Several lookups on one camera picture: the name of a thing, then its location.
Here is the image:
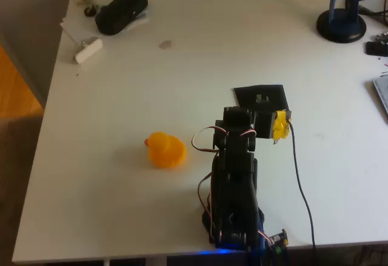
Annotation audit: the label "orange toy duck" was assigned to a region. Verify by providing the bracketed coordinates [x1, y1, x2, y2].
[144, 131, 187, 170]

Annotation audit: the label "black square mat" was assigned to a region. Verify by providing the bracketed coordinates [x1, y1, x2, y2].
[233, 84, 289, 113]

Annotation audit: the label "blue table clamp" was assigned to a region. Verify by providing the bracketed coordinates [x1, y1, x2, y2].
[248, 208, 273, 266]

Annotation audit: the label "small controller board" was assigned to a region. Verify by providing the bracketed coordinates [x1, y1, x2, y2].
[266, 228, 289, 247]

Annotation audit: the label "blue microphone with black base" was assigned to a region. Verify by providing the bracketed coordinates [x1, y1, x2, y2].
[316, 0, 383, 44]

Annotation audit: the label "grey laptop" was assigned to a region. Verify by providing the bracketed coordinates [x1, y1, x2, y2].
[372, 75, 388, 115]

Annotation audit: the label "small black flat device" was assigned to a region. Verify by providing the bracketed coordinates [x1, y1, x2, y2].
[365, 40, 388, 57]

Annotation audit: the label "black glasses case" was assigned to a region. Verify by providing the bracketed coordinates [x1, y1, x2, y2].
[95, 0, 149, 36]

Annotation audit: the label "white power adapter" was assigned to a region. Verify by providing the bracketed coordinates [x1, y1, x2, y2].
[74, 36, 104, 65]

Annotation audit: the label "white paper sheets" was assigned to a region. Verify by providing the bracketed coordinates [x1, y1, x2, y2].
[59, 10, 151, 44]

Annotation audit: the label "black camera with yellow tape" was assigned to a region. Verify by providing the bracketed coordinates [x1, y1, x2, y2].
[253, 109, 293, 145]

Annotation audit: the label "white red servo cable loop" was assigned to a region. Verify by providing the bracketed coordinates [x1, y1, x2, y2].
[191, 125, 227, 155]

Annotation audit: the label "black camera cable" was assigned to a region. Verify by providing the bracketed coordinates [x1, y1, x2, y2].
[286, 119, 318, 266]

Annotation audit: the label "black cable by microphone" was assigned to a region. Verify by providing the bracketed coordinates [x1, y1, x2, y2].
[359, 4, 388, 26]

